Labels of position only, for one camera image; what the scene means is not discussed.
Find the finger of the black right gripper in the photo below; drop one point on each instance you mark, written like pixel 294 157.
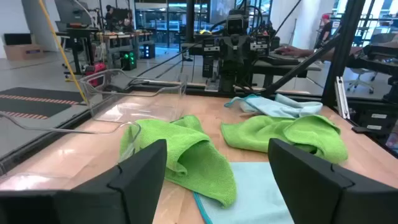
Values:
pixel 227 49
pixel 243 49

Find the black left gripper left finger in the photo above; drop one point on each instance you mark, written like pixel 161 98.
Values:
pixel 118 193

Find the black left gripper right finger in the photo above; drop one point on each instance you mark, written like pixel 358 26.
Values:
pixel 317 193

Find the light blue microfiber towel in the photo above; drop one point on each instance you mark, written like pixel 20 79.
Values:
pixel 280 109
pixel 248 193

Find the green microfiber towel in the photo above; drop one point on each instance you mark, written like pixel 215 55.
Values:
pixel 192 161
pixel 264 133

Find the black desk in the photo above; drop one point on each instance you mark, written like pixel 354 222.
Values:
pixel 280 67

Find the computer with blue lights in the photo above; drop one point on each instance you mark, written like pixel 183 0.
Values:
pixel 148 51

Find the clear plastic bin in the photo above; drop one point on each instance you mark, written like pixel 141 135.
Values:
pixel 46 155
pixel 140 105

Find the computer with green lights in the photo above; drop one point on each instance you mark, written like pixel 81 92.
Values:
pixel 129 60

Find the wooden workbench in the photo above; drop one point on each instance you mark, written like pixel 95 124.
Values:
pixel 124 35

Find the short silver aluminium bar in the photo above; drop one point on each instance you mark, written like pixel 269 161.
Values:
pixel 342 99

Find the red machine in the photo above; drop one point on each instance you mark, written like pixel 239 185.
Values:
pixel 96 70

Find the black mat with orange stripes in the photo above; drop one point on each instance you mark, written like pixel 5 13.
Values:
pixel 31 107

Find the black workbench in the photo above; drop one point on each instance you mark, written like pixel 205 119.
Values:
pixel 77 34

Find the brown cardboard box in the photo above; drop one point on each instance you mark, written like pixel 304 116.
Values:
pixel 23 52

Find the small black box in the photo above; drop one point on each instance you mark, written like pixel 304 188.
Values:
pixel 17 39

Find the black bracket with white labels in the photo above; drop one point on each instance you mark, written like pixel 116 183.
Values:
pixel 363 119

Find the black clamp mount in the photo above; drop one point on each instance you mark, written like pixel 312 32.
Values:
pixel 392 90

